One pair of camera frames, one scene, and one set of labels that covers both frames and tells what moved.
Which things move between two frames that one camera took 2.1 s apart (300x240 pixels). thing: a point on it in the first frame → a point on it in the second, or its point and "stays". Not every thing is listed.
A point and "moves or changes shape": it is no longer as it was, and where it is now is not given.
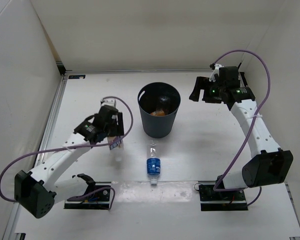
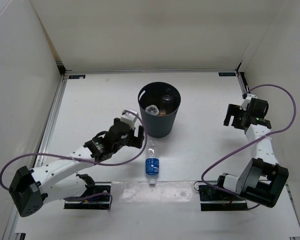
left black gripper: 120,129 → 135,141
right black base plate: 212,200 stays
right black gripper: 202,83 → 233,110
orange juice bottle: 158,113 stays
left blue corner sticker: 77,77 stays
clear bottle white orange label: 116,146 moves or changes shape
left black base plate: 100,201 stays
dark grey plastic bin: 158,102 stays
